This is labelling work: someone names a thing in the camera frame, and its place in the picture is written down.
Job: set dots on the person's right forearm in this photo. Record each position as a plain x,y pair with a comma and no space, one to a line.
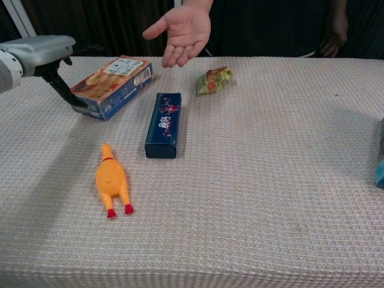
198,4

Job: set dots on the person's right hand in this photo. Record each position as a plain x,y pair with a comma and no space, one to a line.
186,30

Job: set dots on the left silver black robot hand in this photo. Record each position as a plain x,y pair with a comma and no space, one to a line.
45,51

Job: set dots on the white frame pole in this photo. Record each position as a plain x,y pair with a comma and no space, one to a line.
21,18

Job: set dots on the blue snack packet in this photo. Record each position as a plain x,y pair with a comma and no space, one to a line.
380,162

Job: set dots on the green snack packet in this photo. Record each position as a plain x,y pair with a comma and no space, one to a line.
213,81

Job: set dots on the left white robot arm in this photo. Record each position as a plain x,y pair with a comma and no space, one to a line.
7,72

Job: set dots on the yellow rubber chicken toy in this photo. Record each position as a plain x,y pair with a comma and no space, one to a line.
111,180

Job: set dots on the dark pleated curtain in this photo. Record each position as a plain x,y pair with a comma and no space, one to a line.
366,27
120,24

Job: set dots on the beige waffle tablecloth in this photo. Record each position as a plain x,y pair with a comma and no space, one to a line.
240,195

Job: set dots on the person's left hand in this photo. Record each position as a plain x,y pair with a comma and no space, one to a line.
334,39

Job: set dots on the dark blue rectangular box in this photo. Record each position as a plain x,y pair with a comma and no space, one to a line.
165,126

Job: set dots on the person's left forearm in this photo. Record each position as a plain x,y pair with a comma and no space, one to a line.
337,7

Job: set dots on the orange blue snack box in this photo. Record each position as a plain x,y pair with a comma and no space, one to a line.
120,81

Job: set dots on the person's black clothed torso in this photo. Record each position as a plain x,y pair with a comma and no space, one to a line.
264,27

